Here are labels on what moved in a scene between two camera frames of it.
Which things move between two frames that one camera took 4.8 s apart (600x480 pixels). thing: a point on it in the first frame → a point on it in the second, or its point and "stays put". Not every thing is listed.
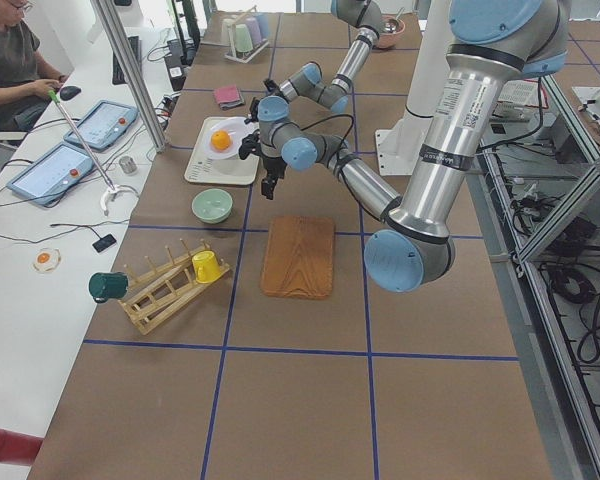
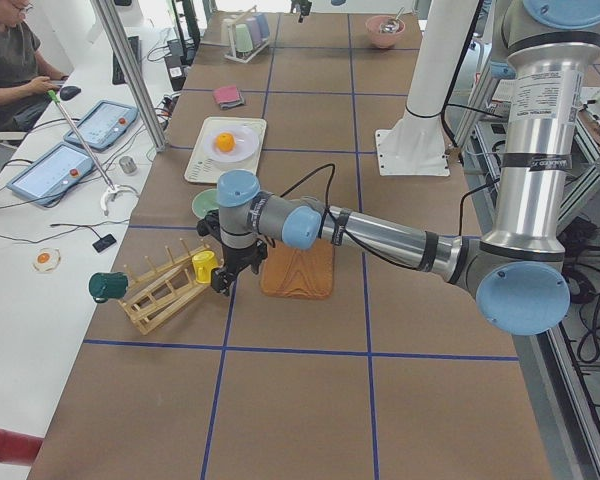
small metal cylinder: (127, 164) stays put
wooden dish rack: (158, 296) stays put
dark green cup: (104, 285) stays put
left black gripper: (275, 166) → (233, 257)
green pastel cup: (243, 42) stays put
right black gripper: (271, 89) → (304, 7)
